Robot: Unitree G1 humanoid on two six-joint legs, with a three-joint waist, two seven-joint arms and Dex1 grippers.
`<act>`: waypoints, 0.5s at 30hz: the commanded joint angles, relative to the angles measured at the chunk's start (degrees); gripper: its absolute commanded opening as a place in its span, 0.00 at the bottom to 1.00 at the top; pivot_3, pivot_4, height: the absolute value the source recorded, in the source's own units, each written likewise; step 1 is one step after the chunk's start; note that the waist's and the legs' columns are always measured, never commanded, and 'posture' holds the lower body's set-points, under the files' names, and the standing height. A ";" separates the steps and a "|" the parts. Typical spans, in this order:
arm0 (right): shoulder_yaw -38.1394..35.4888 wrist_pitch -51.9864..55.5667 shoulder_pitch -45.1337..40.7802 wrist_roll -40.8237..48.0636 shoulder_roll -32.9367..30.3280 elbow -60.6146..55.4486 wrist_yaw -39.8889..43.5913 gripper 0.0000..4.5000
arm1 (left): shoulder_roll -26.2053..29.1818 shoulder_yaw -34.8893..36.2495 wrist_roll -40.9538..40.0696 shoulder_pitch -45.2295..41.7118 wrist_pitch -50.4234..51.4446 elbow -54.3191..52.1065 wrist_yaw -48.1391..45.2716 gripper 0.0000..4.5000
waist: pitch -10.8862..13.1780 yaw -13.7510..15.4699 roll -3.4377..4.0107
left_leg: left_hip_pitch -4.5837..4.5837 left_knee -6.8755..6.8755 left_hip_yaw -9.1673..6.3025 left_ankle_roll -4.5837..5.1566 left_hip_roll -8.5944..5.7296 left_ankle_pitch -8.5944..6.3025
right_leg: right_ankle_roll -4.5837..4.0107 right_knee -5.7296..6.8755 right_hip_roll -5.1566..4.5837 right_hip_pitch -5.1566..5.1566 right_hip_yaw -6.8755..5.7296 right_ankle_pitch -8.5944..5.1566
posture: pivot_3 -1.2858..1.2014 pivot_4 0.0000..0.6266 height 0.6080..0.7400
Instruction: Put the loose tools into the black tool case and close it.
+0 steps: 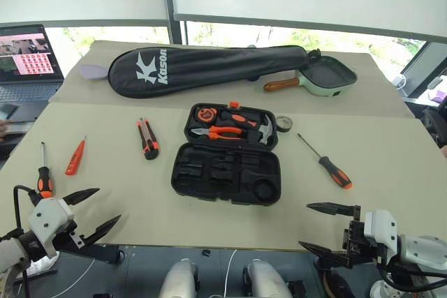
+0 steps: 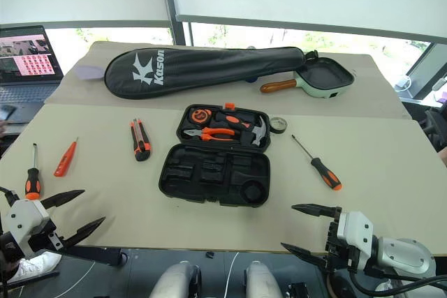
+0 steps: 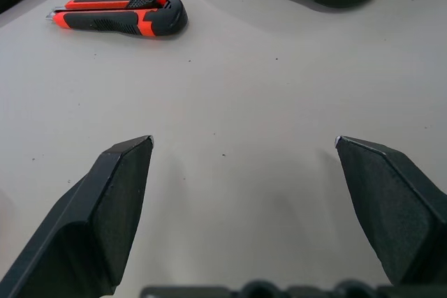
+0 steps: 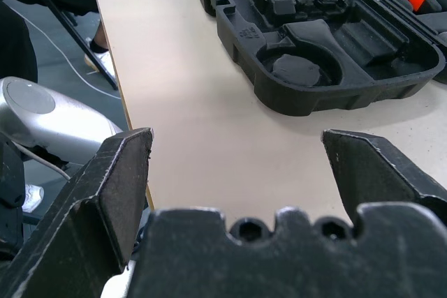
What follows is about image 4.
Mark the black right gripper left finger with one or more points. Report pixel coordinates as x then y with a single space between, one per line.
87 214

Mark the black plastic tool case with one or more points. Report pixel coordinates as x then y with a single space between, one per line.
297 99

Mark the silver robot body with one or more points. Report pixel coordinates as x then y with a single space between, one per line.
52 127

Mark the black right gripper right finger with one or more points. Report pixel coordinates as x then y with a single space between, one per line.
377 172

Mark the white shoe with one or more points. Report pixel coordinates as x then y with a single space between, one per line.
33 197
104 64

